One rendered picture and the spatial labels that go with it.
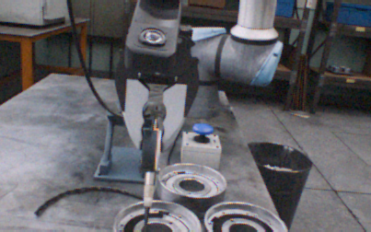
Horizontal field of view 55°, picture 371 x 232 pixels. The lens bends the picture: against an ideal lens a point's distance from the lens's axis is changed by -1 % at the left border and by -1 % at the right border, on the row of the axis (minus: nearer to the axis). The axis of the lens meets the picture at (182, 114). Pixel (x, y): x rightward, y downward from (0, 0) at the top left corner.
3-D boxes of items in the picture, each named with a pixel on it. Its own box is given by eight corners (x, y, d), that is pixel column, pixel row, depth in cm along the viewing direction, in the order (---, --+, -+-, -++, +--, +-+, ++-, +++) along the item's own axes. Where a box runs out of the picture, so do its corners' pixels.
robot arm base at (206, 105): (168, 98, 109) (170, 67, 106) (216, 104, 110) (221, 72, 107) (166, 115, 95) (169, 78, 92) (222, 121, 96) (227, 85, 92)
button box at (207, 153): (218, 171, 68) (222, 147, 66) (180, 168, 67) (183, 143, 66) (214, 153, 75) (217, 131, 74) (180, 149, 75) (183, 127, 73)
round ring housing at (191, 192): (235, 215, 54) (239, 191, 53) (170, 226, 50) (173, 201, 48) (204, 181, 63) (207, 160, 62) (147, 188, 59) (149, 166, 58)
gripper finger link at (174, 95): (183, 136, 50) (185, 71, 47) (185, 156, 44) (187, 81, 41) (161, 136, 50) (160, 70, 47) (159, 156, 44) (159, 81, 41)
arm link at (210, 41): (185, 68, 107) (191, 22, 102) (229, 76, 102) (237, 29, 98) (168, 75, 96) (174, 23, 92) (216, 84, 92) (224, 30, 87)
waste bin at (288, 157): (302, 254, 171) (323, 175, 157) (233, 249, 169) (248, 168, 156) (283, 214, 203) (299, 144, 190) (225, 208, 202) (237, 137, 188)
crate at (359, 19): (365, 26, 418) (369, 6, 412) (381, 29, 382) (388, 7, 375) (321, 21, 416) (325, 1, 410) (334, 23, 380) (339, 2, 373)
